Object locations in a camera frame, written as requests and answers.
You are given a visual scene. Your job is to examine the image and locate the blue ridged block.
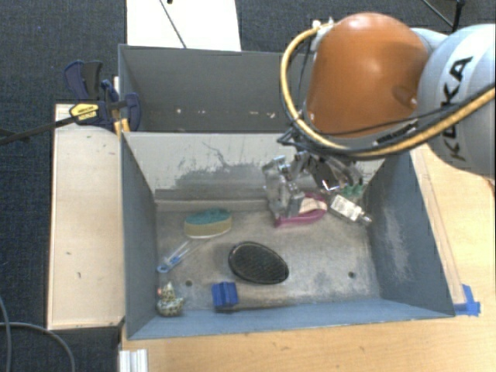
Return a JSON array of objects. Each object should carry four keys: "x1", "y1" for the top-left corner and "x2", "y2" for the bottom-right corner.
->
[{"x1": 211, "y1": 281, "x2": 239, "y2": 312}]

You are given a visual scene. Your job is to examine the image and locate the silver metal block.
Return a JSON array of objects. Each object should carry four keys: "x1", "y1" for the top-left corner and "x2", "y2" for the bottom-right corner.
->
[{"x1": 328, "y1": 194, "x2": 374, "y2": 226}]

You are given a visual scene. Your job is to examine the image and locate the pale wood board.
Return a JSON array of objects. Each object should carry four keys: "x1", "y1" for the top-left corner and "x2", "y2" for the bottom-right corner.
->
[{"x1": 46, "y1": 103, "x2": 127, "y2": 331}]

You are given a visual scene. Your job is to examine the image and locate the green and yellow sponge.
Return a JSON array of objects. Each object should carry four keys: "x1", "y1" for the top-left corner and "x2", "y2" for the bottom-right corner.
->
[{"x1": 183, "y1": 207, "x2": 234, "y2": 240}]

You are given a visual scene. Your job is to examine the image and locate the pink rimmed pale object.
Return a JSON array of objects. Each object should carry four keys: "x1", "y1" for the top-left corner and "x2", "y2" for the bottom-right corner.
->
[{"x1": 273, "y1": 191, "x2": 328, "y2": 229}]

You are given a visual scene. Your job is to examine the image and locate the patterned toy duck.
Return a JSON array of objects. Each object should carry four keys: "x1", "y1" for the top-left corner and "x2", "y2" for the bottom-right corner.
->
[{"x1": 155, "y1": 281, "x2": 185, "y2": 319}]

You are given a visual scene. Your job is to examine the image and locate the black oval mesh dish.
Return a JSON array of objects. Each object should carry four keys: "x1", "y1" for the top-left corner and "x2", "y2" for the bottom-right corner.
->
[{"x1": 227, "y1": 240, "x2": 291, "y2": 286}]

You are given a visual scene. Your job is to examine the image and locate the grey metal bin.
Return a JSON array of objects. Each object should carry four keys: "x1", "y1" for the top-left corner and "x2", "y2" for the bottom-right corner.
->
[{"x1": 117, "y1": 43, "x2": 456, "y2": 341}]

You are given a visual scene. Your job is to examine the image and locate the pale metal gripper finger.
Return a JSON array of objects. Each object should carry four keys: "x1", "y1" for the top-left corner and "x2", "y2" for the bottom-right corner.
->
[
  {"x1": 262, "y1": 155, "x2": 292, "y2": 214},
  {"x1": 285, "y1": 168, "x2": 308, "y2": 218}
]

